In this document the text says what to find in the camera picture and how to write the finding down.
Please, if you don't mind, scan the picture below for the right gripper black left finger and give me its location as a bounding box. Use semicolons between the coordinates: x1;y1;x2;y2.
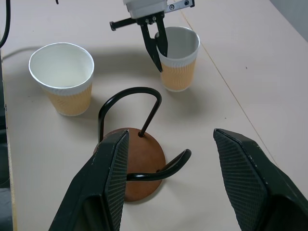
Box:
48;129;130;231

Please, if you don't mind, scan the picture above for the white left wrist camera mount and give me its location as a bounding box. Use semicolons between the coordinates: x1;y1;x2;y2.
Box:
123;0;169;20

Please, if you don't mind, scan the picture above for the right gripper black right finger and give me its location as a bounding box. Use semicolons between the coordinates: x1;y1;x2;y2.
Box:
213;128;308;231

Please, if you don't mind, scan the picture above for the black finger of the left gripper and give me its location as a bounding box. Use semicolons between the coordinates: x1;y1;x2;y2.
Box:
156;14;169;58
140;23;164;73

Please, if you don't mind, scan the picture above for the black wire cup holder, wooden base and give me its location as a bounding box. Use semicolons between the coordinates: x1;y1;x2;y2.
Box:
93;87;193;202

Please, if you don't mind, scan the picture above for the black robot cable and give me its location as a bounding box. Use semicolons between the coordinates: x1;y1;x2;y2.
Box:
0;0;12;48

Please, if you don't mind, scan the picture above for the orange ribbed paper cup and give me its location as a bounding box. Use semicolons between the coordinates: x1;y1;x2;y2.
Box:
154;26;201;92
28;42;95;117

